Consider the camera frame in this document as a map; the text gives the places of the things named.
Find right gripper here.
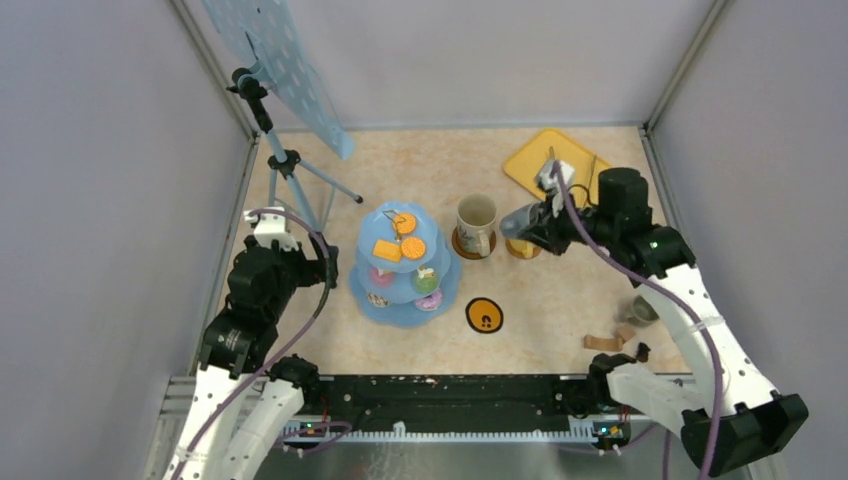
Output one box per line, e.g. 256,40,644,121
518,186,617,257

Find light brown round coaster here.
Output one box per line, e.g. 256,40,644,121
504,238,543,261

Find square orange biscuit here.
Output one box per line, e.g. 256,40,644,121
372,239,403,263

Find white sprinkled donut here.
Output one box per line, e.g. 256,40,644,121
366,292,391,308

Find metal serving tongs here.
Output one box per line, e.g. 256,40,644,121
548,146,599,206

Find beige ceramic mug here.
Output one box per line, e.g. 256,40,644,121
456,193,497,232

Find orange round biscuit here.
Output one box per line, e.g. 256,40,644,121
400,236,427,260
391,212,418,237

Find green cupcake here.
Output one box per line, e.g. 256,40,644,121
412,265,440,295

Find dark brown round coaster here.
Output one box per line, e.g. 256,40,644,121
451,225,497,260

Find pink frosted donut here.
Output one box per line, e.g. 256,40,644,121
414,289,443,312

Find orange smiley coaster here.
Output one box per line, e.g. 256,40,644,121
465,297,504,334

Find grey ceramic cup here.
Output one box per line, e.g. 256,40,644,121
499,202,546,241

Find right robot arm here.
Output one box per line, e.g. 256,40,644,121
501,159,809,479

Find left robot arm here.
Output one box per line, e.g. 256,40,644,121
162,207,338,479

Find yellow serving tray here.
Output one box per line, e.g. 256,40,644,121
503,128,611,203

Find blue three-tier cake stand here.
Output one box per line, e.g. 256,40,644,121
349,201,462,328

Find blue tripod stand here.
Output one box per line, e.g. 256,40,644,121
227,68,364,240

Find small wooden block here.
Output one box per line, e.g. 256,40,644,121
582,325,636,352

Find blue perforated board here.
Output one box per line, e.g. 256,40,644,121
203,0,354,160

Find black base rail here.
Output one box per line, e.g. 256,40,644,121
300,374,626,434

